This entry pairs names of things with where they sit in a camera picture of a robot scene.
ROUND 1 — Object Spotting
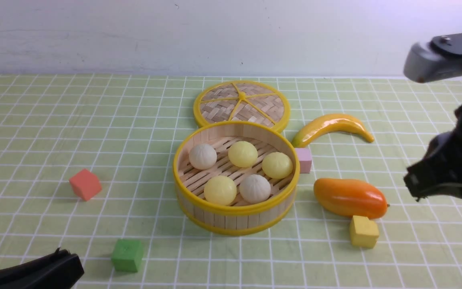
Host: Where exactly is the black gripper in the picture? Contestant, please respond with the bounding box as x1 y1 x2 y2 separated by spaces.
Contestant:
403 105 462 201

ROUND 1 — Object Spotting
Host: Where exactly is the yellow bun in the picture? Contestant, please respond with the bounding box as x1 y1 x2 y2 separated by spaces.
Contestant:
228 141 258 168
262 152 293 179
203 175 238 206

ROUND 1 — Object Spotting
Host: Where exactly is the white bun front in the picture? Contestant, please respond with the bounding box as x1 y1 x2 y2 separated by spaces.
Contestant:
239 174 271 204

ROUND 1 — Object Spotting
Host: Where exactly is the white bun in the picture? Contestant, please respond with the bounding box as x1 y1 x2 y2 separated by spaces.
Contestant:
188 143 217 170
239 174 271 204

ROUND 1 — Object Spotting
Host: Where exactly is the bamboo steamer tray yellow rim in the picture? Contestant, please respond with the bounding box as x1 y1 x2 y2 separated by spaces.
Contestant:
172 121 300 236

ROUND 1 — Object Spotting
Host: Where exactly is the woven bamboo steamer lid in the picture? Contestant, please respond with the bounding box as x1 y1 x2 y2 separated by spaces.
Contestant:
193 80 290 132

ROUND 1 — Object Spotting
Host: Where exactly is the yellow cube block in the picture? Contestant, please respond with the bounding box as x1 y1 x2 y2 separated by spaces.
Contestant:
349 216 380 248

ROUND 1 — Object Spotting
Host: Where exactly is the orange plastic mango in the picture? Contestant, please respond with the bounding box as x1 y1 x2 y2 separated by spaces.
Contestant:
313 178 390 219

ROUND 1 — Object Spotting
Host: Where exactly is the yellow plastic banana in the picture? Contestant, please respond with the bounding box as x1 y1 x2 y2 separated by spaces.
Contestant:
291 114 375 148

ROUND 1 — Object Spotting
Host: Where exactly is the pink cube block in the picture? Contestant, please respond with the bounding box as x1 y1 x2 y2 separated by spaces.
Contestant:
294 147 313 174

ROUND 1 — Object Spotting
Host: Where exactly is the green cube block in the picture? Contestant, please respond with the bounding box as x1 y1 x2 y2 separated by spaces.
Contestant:
111 238 144 273

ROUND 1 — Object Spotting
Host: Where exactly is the red cube block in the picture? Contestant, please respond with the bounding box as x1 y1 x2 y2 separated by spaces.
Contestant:
69 169 102 201

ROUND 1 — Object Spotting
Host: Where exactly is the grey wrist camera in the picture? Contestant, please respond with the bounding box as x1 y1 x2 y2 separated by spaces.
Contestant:
403 33 462 83

